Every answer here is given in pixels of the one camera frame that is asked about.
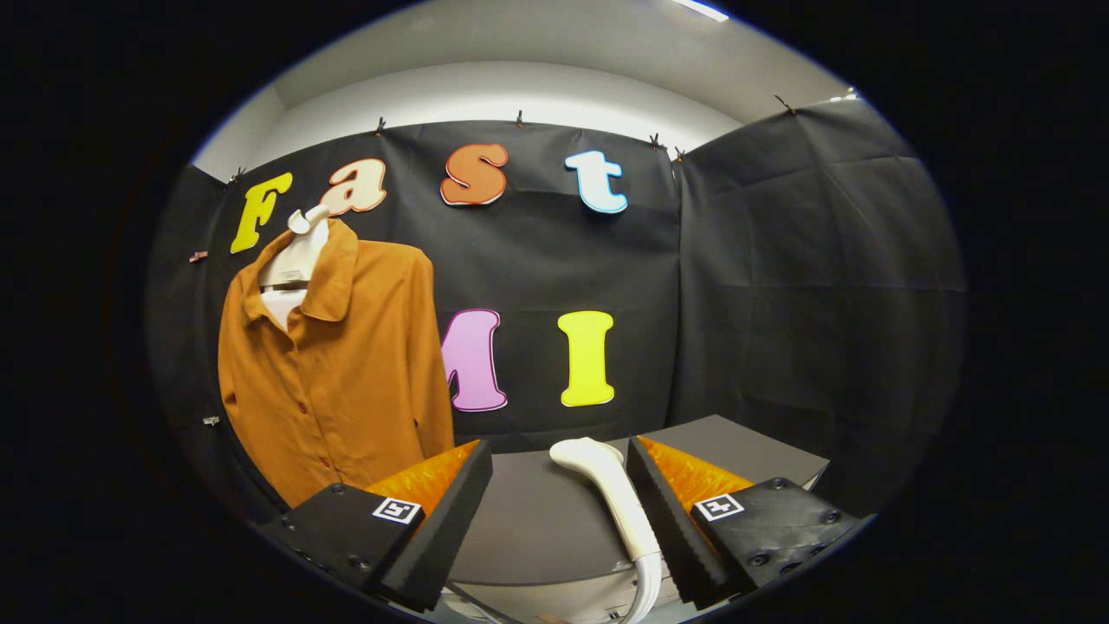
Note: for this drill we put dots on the white mannequin torso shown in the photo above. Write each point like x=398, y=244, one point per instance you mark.
x=299, y=256

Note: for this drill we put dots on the grey cabinet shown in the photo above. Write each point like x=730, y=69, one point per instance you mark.
x=537, y=511

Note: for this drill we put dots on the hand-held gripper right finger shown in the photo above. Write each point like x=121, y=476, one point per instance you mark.
x=667, y=511

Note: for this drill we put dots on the white garment steamer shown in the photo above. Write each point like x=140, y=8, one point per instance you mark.
x=611, y=485

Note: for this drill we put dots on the brown button-up shirt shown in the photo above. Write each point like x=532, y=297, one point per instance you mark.
x=355, y=381

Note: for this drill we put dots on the long ceiling light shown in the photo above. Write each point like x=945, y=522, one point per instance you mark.
x=700, y=9

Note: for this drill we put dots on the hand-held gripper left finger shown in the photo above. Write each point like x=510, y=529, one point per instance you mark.
x=450, y=511

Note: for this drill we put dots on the black backdrop cloth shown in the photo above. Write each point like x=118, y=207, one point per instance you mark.
x=780, y=303

